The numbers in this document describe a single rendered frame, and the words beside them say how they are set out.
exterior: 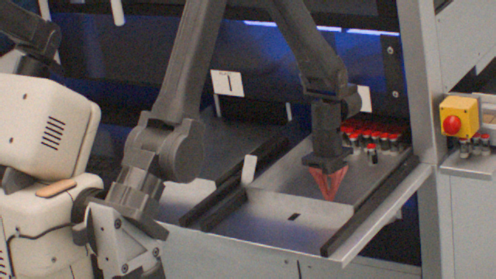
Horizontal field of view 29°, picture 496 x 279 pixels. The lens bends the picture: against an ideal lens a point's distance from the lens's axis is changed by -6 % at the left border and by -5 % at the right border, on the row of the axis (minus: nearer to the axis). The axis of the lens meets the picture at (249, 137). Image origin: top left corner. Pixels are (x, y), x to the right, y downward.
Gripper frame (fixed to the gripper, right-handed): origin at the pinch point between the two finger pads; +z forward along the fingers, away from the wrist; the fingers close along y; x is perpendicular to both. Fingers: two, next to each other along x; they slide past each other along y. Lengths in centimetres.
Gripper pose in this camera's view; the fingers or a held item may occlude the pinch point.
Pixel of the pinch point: (328, 196)
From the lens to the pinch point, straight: 202.8
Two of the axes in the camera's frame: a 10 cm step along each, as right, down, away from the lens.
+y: 5.8, -2.7, 7.7
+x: -8.1, -1.2, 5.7
